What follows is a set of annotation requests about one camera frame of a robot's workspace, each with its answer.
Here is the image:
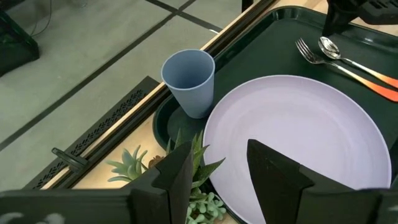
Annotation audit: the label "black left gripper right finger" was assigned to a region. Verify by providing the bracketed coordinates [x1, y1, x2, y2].
[246, 138, 398, 224]

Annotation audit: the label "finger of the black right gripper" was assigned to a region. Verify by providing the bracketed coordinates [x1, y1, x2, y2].
[322, 0, 369, 37]

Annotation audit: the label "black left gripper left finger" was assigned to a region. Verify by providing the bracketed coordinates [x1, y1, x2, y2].
[0, 141, 195, 224]

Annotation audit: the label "metal spoon orange handle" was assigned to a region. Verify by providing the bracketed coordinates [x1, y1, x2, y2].
[317, 36, 398, 90]

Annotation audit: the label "metal fork orange handle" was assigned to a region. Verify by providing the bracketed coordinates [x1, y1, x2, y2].
[294, 37, 398, 103]

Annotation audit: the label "lavender plastic plate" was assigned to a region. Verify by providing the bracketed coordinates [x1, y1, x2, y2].
[202, 74, 392, 224]

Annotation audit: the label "blue plastic cup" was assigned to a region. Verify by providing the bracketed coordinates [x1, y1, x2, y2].
[160, 49, 216, 119]

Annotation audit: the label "dark green plastic tray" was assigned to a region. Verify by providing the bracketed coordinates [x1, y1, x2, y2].
[152, 6, 398, 224]

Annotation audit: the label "artificial succulents in black pot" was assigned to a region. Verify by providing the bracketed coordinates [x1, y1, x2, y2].
[105, 129, 227, 224]

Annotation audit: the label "black clamp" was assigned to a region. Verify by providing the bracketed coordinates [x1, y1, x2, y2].
[51, 147, 90, 172]

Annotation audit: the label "black perforated floor strip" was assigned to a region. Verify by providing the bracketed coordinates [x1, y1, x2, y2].
[23, 75, 161, 191]

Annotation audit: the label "dark green crate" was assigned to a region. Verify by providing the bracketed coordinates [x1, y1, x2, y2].
[0, 11, 40, 77]

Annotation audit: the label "black table frame rail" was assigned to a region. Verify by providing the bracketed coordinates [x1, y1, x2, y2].
[40, 0, 279, 190]

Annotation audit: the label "thin black cable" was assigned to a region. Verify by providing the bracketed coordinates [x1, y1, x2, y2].
[29, 0, 53, 37]

